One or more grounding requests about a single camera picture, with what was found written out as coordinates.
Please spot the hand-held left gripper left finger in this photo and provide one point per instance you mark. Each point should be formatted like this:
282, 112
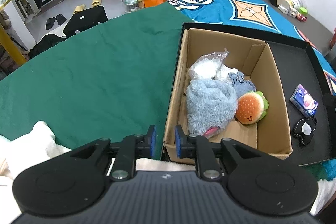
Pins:
152, 140

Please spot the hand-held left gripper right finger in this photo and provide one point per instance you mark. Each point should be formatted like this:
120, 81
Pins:
178, 144

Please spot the burger plush toy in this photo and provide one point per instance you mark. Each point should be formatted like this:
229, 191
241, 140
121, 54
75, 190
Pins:
249, 108

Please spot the clear plastic bag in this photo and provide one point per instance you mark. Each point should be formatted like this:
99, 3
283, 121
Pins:
133, 3
204, 67

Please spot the grey fluffy sock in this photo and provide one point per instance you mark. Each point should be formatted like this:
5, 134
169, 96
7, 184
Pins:
244, 87

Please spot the cardboard box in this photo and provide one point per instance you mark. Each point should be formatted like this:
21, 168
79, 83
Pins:
275, 98

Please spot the black tray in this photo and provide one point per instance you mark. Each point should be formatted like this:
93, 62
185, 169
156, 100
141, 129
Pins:
294, 64

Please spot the light blue plush toy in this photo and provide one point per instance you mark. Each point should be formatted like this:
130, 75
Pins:
210, 106

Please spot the green blanket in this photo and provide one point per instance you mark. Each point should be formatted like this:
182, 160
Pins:
92, 69

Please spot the person's white fleece clothing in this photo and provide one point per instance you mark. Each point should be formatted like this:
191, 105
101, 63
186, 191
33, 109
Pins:
31, 140

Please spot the black white-trimmed fabric item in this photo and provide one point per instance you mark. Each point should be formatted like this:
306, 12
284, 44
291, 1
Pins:
299, 132

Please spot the purple tissue pack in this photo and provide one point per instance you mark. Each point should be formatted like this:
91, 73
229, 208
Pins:
304, 100

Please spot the black stool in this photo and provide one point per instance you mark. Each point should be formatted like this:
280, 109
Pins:
84, 20

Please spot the dark clothing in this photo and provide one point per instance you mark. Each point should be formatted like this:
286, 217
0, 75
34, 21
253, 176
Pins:
46, 47

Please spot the teal patterned blanket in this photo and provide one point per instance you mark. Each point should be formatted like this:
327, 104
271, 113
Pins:
223, 8

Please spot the yellow slipper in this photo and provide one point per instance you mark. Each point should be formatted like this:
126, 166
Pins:
96, 1
79, 8

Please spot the black slipper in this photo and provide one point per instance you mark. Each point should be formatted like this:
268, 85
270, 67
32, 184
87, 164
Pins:
61, 19
50, 23

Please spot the yellow table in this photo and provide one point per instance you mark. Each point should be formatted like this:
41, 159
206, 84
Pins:
10, 45

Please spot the small white box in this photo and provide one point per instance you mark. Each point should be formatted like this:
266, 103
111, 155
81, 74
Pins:
282, 8

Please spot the small red can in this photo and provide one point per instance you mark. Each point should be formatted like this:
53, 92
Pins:
302, 18

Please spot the green lid jar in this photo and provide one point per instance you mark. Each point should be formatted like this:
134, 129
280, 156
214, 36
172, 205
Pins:
303, 10

